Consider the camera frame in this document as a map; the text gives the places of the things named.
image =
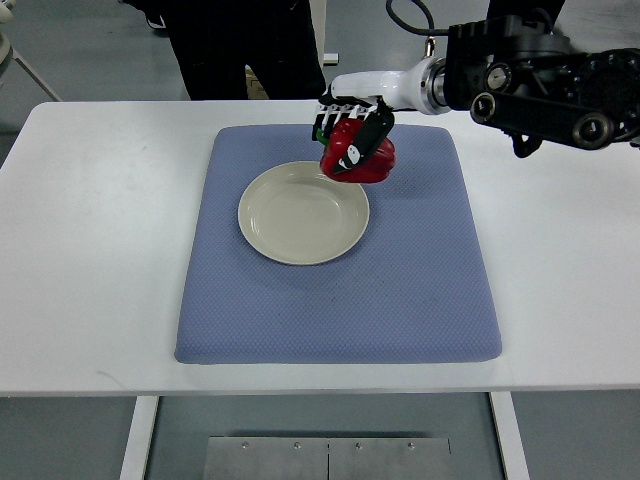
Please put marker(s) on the white table leg right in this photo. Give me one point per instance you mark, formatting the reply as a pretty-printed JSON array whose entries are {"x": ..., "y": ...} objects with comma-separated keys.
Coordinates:
[{"x": 508, "y": 436}]

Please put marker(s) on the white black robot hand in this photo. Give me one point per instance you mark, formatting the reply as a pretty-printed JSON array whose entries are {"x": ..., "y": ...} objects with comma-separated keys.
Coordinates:
[{"x": 379, "y": 94}]

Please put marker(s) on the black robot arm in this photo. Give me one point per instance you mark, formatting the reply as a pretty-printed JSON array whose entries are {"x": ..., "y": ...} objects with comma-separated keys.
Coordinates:
[{"x": 512, "y": 72}]

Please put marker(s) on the white furniture at left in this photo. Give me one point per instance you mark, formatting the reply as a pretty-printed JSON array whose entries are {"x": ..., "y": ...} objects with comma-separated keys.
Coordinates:
[{"x": 10, "y": 55}]

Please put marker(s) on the white table leg left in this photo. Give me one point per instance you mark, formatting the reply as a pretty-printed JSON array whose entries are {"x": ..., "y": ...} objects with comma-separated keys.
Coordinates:
[{"x": 138, "y": 446}]

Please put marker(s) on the person in black trousers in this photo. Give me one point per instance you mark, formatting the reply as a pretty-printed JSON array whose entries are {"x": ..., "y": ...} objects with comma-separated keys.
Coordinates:
[{"x": 215, "y": 42}]

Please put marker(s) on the white table leg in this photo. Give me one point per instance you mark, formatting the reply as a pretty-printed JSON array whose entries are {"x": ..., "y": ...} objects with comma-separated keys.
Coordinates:
[
  {"x": 508, "y": 436},
  {"x": 138, "y": 446}
]

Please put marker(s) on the grey metal base plate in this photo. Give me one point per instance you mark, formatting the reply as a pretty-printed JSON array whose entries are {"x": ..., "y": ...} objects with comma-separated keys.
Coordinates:
[{"x": 328, "y": 458}]

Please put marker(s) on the cream round plate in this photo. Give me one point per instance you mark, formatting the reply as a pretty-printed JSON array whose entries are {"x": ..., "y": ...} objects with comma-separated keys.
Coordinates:
[{"x": 296, "y": 215}]

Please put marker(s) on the red bell pepper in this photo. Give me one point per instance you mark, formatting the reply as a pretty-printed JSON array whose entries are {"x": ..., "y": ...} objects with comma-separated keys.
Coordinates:
[{"x": 356, "y": 151}]

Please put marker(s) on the blue textured mat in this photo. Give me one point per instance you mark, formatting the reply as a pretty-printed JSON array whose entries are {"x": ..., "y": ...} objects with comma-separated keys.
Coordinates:
[{"x": 288, "y": 266}]

